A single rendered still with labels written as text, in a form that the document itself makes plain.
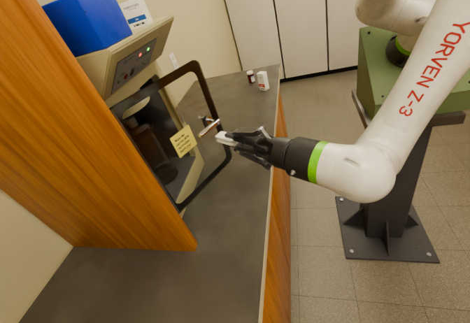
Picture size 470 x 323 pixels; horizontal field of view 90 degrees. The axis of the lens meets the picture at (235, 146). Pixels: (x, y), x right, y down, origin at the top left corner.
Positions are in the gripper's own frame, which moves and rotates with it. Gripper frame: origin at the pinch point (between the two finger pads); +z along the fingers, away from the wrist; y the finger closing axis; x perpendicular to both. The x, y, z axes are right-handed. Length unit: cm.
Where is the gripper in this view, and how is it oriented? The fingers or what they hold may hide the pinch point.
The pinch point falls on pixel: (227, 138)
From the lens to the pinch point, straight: 66.3
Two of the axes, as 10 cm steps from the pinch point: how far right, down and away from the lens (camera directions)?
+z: -7.5, -2.1, 6.2
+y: -2.6, -7.7, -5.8
